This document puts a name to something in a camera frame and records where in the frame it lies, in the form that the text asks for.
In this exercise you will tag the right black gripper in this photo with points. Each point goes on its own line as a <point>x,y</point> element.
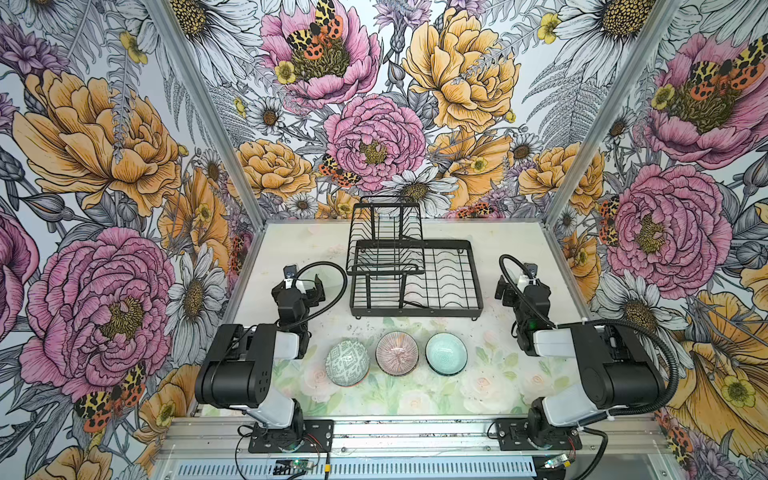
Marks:
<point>520,291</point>

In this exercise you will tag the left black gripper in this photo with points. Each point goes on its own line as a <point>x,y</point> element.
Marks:
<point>306,293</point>

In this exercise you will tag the green geometric pattern bowl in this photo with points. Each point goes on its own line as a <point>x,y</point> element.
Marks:
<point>347,363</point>

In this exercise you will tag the teal concentric pattern bowl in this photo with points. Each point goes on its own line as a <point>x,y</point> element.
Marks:
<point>446,354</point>

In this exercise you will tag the pink striped bowl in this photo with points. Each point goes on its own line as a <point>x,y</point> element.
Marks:
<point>397,353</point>

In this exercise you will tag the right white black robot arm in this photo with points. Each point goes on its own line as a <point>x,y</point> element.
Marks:
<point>616,377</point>

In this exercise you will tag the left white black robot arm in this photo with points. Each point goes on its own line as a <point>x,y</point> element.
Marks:
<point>236,373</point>

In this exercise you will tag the green circuit board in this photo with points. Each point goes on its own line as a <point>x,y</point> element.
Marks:
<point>294,467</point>

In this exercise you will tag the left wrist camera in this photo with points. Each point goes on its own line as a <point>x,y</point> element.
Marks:
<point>290,274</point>

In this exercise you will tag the black wire dish rack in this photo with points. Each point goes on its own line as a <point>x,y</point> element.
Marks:
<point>394,271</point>

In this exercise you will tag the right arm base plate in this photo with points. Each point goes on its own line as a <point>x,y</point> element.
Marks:
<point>518,434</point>

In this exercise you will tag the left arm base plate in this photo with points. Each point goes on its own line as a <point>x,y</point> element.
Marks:
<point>310,436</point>

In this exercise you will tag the aluminium front rail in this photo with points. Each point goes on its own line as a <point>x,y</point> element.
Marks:
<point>419,447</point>

